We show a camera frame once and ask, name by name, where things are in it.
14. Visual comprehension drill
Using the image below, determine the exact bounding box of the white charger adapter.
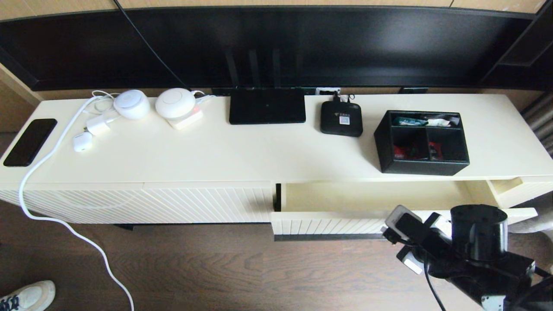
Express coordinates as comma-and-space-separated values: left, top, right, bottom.
86, 114, 118, 137

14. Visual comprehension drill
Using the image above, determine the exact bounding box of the black square set-top box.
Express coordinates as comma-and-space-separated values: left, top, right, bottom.
320, 101, 363, 137

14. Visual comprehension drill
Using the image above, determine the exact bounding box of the thick white power cable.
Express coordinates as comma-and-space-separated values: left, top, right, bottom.
18, 96, 135, 311

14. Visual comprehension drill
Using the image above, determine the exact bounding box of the black router with antennas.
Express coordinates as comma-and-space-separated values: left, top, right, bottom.
224, 48, 307, 125

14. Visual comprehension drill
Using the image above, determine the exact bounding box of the small white dome speaker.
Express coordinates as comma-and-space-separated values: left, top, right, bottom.
114, 89, 151, 120

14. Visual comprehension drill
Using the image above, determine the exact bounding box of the white plug with cable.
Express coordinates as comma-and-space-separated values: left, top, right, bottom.
192, 90, 215, 105

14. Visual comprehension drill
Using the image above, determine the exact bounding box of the white earbuds case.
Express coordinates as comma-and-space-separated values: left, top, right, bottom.
73, 132, 93, 152

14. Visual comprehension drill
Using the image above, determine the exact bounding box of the cream square socket block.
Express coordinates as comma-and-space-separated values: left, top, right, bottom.
166, 109, 203, 130

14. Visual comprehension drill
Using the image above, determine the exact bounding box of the grey curtain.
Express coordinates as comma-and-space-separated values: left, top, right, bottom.
521, 91, 553, 156

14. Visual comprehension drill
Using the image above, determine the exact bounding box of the white round puck device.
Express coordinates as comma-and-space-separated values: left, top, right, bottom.
155, 88, 197, 119

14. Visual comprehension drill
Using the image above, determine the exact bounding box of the cream TV cabinet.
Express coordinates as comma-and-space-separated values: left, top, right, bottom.
0, 94, 553, 231

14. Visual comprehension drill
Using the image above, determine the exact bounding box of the black flat television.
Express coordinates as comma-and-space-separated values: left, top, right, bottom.
0, 6, 536, 93

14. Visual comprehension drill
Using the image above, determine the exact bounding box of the thin black hanging cable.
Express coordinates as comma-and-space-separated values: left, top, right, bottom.
113, 0, 191, 89

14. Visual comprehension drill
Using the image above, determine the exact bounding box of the white sneaker with dark laces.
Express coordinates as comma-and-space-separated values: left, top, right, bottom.
0, 280, 57, 311

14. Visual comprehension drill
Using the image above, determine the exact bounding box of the black wall shelf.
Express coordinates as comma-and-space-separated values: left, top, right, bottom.
477, 0, 553, 90

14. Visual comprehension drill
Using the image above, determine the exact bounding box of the cream drawer with black handle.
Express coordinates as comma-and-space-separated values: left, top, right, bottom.
270, 180, 539, 242

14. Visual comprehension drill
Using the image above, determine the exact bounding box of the green snack packet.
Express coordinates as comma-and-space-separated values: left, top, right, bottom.
393, 117, 428, 127

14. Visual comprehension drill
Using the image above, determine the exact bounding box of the thin white charger cable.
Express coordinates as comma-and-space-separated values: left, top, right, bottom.
84, 90, 121, 114

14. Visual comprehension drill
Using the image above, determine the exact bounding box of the black compartment organizer box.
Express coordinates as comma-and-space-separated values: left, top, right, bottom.
374, 110, 470, 176

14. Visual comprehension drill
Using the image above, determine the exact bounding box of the black smartphone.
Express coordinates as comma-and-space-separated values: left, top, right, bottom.
3, 118, 58, 168

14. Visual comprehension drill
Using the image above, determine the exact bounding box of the white paper packet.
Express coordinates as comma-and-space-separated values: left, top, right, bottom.
426, 116, 461, 127

